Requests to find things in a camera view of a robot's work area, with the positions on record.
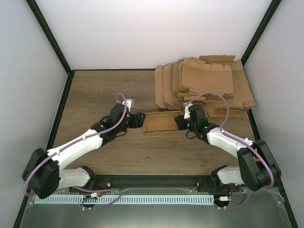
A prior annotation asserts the brown cardboard box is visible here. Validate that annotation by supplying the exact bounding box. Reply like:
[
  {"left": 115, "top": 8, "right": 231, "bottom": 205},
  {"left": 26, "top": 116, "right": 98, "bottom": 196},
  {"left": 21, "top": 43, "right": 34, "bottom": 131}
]
[{"left": 143, "top": 111, "right": 182, "bottom": 135}]

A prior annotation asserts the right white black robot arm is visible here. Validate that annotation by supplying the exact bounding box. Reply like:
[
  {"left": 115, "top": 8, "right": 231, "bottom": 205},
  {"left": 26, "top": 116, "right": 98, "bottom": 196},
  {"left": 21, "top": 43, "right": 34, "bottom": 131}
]
[{"left": 175, "top": 104, "right": 282, "bottom": 191}]

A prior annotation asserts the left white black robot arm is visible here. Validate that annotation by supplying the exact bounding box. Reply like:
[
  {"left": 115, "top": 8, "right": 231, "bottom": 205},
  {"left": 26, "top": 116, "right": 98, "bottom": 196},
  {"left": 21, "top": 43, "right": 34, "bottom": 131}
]
[{"left": 22, "top": 103, "right": 145, "bottom": 199}]

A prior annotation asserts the stack of flat cardboard blanks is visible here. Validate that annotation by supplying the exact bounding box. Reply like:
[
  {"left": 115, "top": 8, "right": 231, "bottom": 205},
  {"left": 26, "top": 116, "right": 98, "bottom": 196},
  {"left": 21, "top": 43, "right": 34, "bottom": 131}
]
[{"left": 154, "top": 55, "right": 256, "bottom": 117}]

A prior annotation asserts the clear plastic sheet cover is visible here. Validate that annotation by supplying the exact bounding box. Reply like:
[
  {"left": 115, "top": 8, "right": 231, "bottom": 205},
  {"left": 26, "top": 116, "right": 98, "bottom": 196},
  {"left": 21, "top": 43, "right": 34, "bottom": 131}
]
[{"left": 19, "top": 189, "right": 292, "bottom": 228}]

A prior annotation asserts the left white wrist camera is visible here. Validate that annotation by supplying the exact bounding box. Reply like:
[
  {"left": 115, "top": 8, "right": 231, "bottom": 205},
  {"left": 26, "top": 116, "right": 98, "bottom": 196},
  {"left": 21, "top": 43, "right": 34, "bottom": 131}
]
[{"left": 122, "top": 99, "right": 134, "bottom": 112}]

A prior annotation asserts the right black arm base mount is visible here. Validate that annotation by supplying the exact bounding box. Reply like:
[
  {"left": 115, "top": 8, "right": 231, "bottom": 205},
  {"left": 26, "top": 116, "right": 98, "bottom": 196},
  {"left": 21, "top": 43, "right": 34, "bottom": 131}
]
[{"left": 195, "top": 175, "right": 231, "bottom": 194}]

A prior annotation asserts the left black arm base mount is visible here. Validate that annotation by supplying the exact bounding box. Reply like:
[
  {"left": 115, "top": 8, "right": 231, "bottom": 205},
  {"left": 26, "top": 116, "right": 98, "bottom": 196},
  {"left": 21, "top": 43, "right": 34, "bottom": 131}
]
[{"left": 68, "top": 178, "right": 112, "bottom": 194}]

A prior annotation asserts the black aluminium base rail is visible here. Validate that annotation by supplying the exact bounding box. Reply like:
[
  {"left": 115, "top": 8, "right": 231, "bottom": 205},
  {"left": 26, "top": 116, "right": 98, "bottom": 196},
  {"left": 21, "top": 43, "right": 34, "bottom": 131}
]
[{"left": 30, "top": 174, "right": 281, "bottom": 190}]

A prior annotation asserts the light blue slotted cable duct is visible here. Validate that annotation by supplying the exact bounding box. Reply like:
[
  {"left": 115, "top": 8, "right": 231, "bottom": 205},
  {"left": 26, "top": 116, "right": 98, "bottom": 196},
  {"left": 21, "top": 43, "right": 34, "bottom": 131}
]
[{"left": 34, "top": 195, "right": 214, "bottom": 206}]

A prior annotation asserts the black frame post right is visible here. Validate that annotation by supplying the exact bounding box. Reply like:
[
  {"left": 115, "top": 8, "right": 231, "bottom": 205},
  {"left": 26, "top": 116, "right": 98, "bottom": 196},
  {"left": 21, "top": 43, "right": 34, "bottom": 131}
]
[{"left": 241, "top": 0, "right": 281, "bottom": 66}]

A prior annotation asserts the black frame post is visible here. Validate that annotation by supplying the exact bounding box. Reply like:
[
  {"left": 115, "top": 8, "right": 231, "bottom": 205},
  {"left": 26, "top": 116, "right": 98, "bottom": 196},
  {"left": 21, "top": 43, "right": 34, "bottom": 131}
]
[
  {"left": 241, "top": 0, "right": 281, "bottom": 66},
  {"left": 25, "top": 0, "right": 72, "bottom": 74}
]

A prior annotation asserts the black frame post left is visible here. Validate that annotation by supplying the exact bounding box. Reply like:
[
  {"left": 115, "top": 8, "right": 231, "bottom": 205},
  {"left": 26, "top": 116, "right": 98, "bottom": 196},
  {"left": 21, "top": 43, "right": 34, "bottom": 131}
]
[{"left": 25, "top": 0, "right": 72, "bottom": 74}]

